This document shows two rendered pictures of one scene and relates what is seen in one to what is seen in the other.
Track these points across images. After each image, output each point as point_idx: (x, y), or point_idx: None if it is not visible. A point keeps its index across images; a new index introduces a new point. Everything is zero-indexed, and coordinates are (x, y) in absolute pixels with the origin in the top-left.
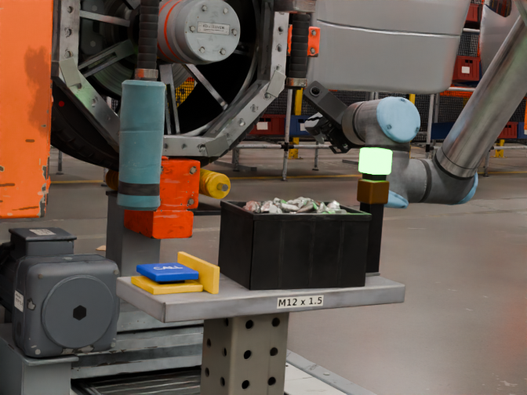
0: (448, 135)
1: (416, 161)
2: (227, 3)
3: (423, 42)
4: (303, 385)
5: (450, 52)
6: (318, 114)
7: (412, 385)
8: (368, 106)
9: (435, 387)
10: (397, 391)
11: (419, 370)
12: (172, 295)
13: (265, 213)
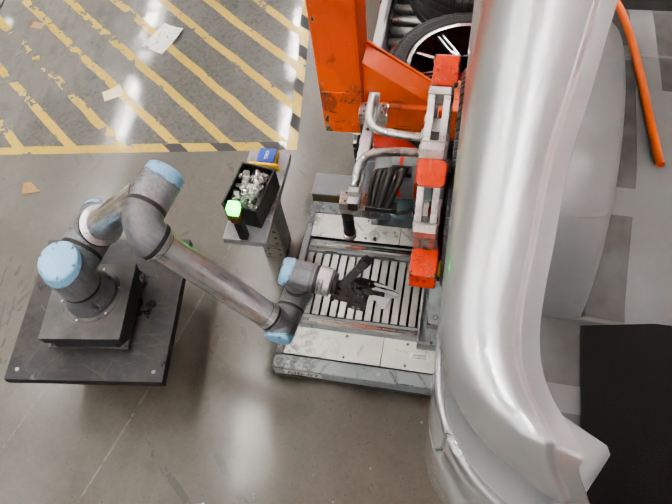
0: (265, 297)
1: (286, 297)
2: (374, 169)
3: (427, 421)
4: (371, 351)
5: (428, 470)
6: (383, 290)
7: (380, 464)
8: (307, 262)
9: (369, 476)
10: (377, 445)
11: (403, 500)
12: (257, 156)
13: (240, 165)
